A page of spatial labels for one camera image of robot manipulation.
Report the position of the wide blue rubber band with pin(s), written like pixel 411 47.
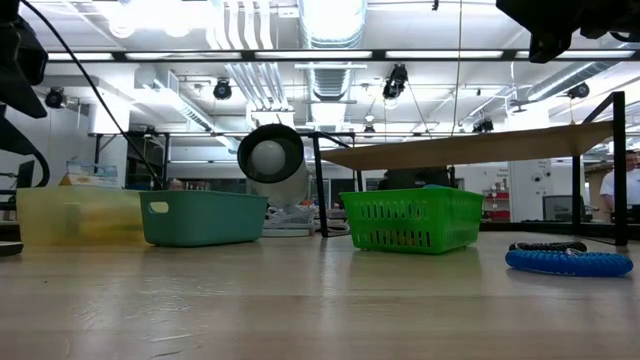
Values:
pixel 437 187

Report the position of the teal plastic bin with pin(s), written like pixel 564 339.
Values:
pixel 210 220

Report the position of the black computer monitor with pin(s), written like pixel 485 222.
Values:
pixel 560 207

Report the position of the silver ventilation duct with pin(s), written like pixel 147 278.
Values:
pixel 330 30

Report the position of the green slotted plastic basket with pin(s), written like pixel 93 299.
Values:
pixel 410 196

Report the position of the wooden shelf riser black legs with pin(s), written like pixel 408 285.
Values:
pixel 475 147

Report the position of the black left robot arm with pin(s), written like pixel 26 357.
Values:
pixel 20 60

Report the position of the person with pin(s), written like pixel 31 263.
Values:
pixel 620 187

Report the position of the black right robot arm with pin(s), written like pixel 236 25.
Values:
pixel 615 17

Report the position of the white desk lamp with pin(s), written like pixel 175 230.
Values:
pixel 270 155

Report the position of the yellow translucent plastic bin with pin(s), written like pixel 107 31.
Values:
pixel 45 220

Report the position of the black ceiling spotlight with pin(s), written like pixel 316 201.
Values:
pixel 483 125
pixel 222 90
pixel 55 97
pixel 395 82
pixel 578 90

